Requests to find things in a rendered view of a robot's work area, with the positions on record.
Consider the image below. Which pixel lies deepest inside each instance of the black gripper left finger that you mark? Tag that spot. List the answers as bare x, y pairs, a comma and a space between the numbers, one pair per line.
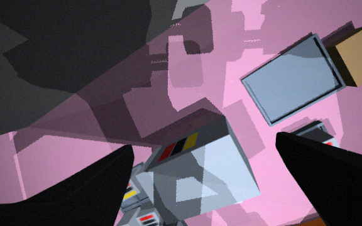
91, 197

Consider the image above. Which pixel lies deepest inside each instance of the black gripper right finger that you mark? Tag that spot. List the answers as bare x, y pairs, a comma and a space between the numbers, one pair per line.
330, 177

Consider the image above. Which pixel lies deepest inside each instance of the grey box with black, blue and red stripes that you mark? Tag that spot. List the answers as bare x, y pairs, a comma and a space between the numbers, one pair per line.
129, 218

